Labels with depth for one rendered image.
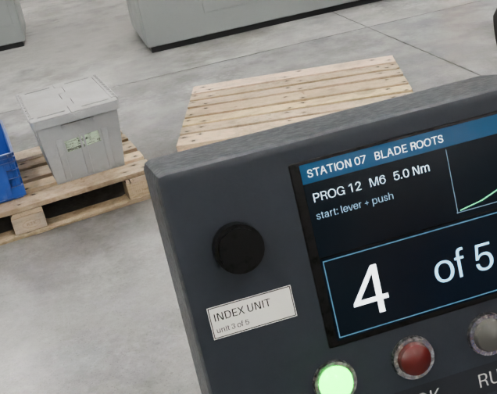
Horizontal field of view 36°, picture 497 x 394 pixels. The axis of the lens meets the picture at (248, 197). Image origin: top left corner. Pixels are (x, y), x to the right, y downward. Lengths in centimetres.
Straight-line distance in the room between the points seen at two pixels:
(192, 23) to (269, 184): 603
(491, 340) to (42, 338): 239
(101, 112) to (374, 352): 314
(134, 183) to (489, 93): 316
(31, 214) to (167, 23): 319
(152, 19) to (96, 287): 372
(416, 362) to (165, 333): 216
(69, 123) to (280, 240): 313
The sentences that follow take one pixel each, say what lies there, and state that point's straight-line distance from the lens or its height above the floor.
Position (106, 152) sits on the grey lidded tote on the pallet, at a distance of 364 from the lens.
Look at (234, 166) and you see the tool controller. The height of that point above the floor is 125.
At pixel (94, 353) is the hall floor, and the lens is 262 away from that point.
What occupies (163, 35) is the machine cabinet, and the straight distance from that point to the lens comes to 643.
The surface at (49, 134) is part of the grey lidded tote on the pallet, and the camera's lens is 356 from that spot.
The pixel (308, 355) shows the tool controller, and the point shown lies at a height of 114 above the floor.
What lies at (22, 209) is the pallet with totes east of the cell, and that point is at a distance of 353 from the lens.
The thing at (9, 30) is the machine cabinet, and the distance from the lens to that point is 792.
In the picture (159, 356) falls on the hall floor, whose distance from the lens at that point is 252.
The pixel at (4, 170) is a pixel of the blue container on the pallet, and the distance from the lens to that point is 358.
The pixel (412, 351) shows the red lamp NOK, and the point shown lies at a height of 112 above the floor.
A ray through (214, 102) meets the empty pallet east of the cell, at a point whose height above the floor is 14.
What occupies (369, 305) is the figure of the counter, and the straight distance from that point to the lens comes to 46.
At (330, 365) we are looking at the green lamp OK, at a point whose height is 113.
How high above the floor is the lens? 141
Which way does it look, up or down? 24 degrees down
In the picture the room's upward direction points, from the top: 11 degrees counter-clockwise
